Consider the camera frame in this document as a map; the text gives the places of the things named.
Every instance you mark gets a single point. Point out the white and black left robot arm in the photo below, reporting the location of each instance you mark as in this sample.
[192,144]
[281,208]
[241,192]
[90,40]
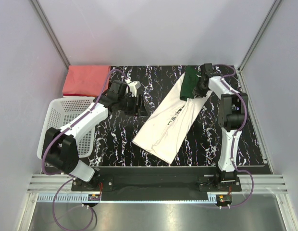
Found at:
[60,147]

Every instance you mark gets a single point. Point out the folded pink t-shirt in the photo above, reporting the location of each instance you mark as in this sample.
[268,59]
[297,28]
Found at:
[86,80]

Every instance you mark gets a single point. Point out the left small circuit board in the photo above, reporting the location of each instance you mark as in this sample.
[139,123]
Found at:
[94,197]

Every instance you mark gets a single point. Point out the right aluminium frame post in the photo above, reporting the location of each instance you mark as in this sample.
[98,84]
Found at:
[265,24]

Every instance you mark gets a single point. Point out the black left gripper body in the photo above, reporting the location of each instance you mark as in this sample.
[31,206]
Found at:
[128,104]

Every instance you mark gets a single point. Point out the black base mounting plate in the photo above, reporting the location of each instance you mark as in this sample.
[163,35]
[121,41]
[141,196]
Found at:
[153,184]

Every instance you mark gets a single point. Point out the slotted aluminium front rail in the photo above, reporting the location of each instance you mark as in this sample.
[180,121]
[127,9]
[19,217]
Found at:
[58,188]

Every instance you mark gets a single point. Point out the small circuit board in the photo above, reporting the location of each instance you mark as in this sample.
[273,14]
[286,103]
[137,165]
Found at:
[227,198]
[94,197]

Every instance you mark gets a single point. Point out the white and green raglan t-shirt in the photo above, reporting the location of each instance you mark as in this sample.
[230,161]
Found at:
[165,130]

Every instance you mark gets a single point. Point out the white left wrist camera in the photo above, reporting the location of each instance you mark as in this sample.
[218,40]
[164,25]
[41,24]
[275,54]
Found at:
[132,88]

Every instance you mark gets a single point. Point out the right small circuit board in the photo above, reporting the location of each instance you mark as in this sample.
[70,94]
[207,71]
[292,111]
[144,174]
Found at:
[227,198]

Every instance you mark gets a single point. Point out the aluminium frame post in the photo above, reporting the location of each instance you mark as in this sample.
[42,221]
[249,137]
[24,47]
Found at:
[265,24]
[48,28]

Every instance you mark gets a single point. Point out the white perforated plastic basket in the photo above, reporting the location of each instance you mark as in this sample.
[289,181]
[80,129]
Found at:
[62,111]

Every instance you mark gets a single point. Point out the left aluminium frame post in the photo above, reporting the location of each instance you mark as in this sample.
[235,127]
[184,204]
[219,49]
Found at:
[48,28]

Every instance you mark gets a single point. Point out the folded white t-shirt under stack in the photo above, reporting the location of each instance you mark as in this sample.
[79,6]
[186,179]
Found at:
[75,96]

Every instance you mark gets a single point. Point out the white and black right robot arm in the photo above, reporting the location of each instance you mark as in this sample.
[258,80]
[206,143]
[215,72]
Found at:
[232,117]

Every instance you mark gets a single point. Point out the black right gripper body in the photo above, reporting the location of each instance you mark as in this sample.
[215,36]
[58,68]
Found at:
[201,91]

